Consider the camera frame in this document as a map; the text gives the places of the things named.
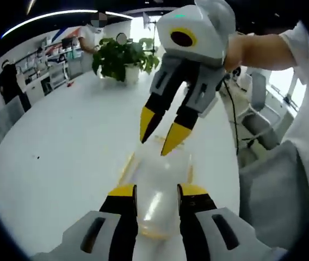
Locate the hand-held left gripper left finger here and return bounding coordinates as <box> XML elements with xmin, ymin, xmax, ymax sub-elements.
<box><xmin>30</xmin><ymin>183</ymin><xmax>139</xmax><ymax>261</ymax></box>

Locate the green potted plant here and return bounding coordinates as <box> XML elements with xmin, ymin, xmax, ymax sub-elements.
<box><xmin>91</xmin><ymin>36</ymin><xmax>161</xmax><ymax>83</ymax></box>

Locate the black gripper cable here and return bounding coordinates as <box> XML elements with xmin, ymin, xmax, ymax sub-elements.
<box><xmin>219</xmin><ymin>70</ymin><xmax>241</xmax><ymax>156</ymax></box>

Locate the grey office chair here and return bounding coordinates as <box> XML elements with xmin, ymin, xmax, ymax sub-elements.
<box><xmin>234</xmin><ymin>71</ymin><xmax>282</xmax><ymax>151</ymax></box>
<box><xmin>0</xmin><ymin>95</ymin><xmax>27</xmax><ymax>133</ymax></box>

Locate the long ceiling light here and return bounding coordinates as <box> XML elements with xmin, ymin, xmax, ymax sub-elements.
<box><xmin>1</xmin><ymin>9</ymin><xmax>134</xmax><ymax>39</ymax></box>

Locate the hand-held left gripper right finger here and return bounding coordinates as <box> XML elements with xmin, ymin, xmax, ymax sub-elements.
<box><xmin>176</xmin><ymin>183</ymin><xmax>283</xmax><ymax>261</ymax></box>

